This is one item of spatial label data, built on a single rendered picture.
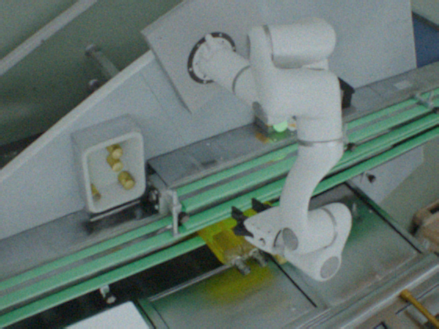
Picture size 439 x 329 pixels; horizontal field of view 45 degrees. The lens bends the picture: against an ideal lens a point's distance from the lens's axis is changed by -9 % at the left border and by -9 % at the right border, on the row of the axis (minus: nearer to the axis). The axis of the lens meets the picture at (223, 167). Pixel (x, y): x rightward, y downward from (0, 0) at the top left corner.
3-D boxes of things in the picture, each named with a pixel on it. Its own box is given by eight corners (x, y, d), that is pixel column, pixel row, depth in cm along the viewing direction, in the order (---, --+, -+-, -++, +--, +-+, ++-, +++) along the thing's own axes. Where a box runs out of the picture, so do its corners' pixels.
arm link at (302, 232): (321, 130, 108) (325, 233, 113) (268, 142, 101) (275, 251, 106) (352, 135, 101) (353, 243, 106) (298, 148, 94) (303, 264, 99)
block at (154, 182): (146, 200, 164) (157, 215, 160) (145, 176, 158) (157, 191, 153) (157, 197, 165) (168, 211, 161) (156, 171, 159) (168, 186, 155)
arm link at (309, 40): (252, 41, 118) (259, -4, 105) (313, 37, 120) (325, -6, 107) (266, 93, 112) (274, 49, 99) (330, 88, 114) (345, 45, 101)
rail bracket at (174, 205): (158, 220, 161) (180, 249, 153) (157, 175, 150) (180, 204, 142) (168, 216, 162) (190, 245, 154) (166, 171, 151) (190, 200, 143)
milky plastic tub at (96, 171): (79, 197, 156) (91, 215, 151) (70, 133, 141) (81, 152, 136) (132, 176, 164) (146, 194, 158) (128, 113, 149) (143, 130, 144)
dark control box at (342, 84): (317, 99, 192) (334, 112, 187) (321, 81, 187) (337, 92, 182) (335, 94, 196) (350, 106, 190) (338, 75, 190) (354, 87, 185)
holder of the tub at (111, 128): (81, 207, 160) (92, 225, 155) (70, 132, 142) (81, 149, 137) (132, 189, 167) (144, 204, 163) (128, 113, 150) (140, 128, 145)
